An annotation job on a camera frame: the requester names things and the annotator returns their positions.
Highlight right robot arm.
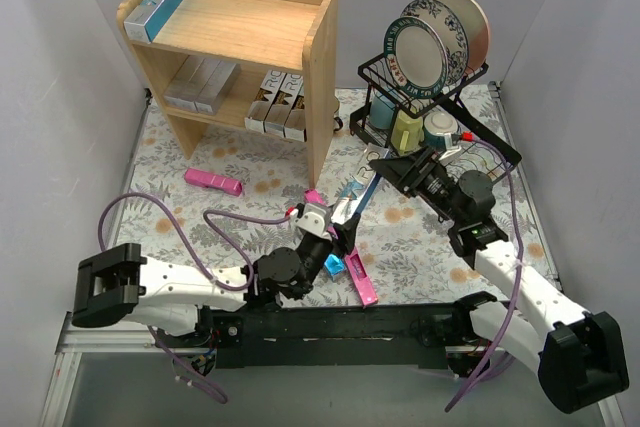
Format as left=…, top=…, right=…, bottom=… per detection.
left=369, top=148, right=629, bottom=413

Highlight brown silver RO toothpaste box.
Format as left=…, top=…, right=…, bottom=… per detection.
left=284, top=87, right=306, bottom=142

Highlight yellow green mug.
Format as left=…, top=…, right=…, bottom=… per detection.
left=391, top=111, right=424, bottom=156

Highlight pink toothpaste box front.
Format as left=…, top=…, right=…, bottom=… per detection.
left=344, top=248, right=378, bottom=307

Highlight silver blue RO toothpaste box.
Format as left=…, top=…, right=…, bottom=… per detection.
left=124, top=0, right=183, bottom=44

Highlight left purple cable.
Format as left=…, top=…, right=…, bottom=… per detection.
left=97, top=191, right=301, bottom=404

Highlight yellow mug behind shelf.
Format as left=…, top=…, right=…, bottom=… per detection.
left=333, top=97, right=344, bottom=133

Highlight beige and pink plate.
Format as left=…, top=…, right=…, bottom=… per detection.
left=438, top=0, right=491, bottom=74

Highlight magenta toothpaste box far left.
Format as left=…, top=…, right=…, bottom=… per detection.
left=184, top=168, right=243, bottom=197

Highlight cyan toothpaste box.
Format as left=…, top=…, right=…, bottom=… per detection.
left=331, top=143, right=389, bottom=224
left=324, top=254, right=346, bottom=281

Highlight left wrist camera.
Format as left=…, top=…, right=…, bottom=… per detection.
left=288, top=202, right=331, bottom=240

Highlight black wire dish rack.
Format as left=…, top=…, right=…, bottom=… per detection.
left=349, top=54, right=522, bottom=184

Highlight pink toothpaste box centre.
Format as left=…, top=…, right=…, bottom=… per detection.
left=304, top=189, right=327, bottom=207

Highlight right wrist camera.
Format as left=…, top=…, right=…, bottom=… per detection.
left=438, top=132, right=474, bottom=165

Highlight silver black RO toothpaste box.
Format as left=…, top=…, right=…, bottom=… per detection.
left=245, top=70, right=286, bottom=133

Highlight teal and white bowl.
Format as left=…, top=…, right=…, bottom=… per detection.
left=423, top=110, right=459, bottom=150

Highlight silver Protefix toothpaste box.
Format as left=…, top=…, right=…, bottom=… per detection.
left=180, top=58, right=220, bottom=112

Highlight dark striped toothpaste box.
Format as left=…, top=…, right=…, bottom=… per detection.
left=264, top=74, right=303, bottom=138

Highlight green rimmed white plate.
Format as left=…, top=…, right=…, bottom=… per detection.
left=383, top=16, right=448, bottom=99

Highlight purple cable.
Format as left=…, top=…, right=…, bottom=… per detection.
left=444, top=135, right=525, bottom=413
left=97, top=191, right=301, bottom=404

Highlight light blue mug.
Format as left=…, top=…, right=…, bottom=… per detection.
left=369, top=90, right=395, bottom=130

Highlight floral table mat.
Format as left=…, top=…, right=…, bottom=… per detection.
left=99, top=86, right=560, bottom=309

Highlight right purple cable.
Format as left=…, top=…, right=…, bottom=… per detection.
left=444, top=135, right=525, bottom=413

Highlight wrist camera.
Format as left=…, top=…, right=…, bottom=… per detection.
left=288, top=202, right=331, bottom=240
left=438, top=132, right=474, bottom=165

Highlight blue floral patterned plate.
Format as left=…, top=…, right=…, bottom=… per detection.
left=402, top=0, right=469, bottom=86

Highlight pink toothpaste box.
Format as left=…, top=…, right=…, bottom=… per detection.
left=304, top=189, right=327, bottom=207
left=344, top=248, right=378, bottom=307

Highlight white toothpaste box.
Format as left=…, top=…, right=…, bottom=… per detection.
left=195, top=61, right=241, bottom=116

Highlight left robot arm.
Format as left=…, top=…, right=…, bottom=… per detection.
left=71, top=214, right=360, bottom=347

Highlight wooden two-tier shelf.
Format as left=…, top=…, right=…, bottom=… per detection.
left=117, top=0, right=339, bottom=187

